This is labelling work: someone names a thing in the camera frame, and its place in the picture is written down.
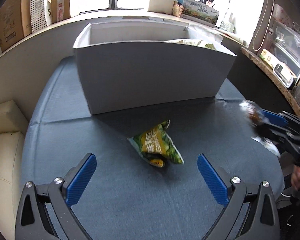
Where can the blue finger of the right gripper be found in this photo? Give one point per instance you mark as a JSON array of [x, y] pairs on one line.
[[274, 118]]

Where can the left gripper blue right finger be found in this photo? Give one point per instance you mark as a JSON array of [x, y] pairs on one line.
[[213, 180]]

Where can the white cardboard storage box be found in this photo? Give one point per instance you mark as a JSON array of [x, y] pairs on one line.
[[128, 64]]

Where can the large brown cardboard box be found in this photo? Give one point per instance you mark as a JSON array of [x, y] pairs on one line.
[[15, 22]]

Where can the white foam box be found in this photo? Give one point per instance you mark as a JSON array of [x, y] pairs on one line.
[[161, 6]]

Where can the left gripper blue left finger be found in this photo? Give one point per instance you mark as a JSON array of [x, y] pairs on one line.
[[78, 177]]

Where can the small open cardboard box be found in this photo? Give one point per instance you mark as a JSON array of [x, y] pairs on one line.
[[58, 10]]

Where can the cream sofa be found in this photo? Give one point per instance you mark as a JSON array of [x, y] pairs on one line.
[[13, 128]]

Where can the small wicker basket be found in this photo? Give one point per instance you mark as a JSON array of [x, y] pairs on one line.
[[177, 9]]

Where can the blue grey table cloth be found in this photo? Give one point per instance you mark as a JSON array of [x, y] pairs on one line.
[[127, 198]]

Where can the dotted white paper bag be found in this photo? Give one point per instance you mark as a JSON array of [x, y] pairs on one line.
[[39, 12]]

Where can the right hand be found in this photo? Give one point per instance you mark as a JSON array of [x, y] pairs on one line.
[[295, 178]]

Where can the white lotion bottle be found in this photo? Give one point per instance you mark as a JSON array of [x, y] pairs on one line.
[[227, 23]]

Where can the yellow green tea box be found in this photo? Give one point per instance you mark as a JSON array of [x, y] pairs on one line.
[[269, 58]]

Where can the printed landscape carton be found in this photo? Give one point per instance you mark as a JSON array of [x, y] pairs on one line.
[[200, 11]]

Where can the white alarm clock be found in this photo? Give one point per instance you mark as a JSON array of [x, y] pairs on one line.
[[285, 75]]

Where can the green yellow snack bag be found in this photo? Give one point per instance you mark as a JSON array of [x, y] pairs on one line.
[[156, 147]]

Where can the small clear snack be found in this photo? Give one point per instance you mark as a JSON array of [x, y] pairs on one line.
[[254, 114]]

